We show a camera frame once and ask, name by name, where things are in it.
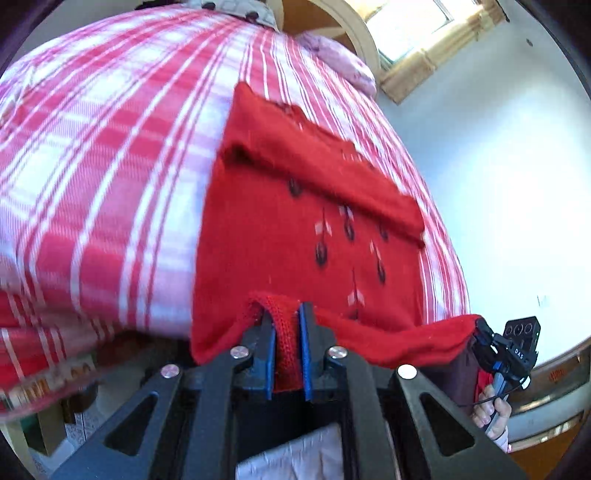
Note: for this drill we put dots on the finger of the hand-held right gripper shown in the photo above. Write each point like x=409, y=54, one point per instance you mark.
x=485, y=332

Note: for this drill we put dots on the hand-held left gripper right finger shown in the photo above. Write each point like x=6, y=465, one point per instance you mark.
x=305, y=350

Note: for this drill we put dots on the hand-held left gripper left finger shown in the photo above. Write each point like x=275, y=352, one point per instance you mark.
x=269, y=355

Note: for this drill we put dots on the red knitted sweater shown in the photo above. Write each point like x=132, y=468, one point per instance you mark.
x=277, y=230

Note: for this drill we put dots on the person's right hand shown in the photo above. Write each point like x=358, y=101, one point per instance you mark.
x=497, y=413

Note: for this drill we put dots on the person's maroon clothing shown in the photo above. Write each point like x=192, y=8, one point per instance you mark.
x=457, y=378

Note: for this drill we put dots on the white cloth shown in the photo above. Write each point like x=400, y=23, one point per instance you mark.
x=295, y=457

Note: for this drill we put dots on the colourful printed box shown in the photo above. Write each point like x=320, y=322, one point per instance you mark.
x=51, y=381

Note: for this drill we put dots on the red plaid bed sheet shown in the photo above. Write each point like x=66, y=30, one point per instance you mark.
x=92, y=161

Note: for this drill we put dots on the narrow yellow curtain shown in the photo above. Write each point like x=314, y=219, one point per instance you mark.
x=415, y=74

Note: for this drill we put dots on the pink floral pillow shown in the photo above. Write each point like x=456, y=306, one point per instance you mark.
x=341, y=60

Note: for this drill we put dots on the bright window behind headboard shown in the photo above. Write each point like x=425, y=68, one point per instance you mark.
x=406, y=18

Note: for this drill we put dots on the cream wooden headboard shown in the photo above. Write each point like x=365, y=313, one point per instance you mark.
x=295, y=14

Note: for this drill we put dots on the grey patterned pillow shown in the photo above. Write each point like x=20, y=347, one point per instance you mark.
x=235, y=7

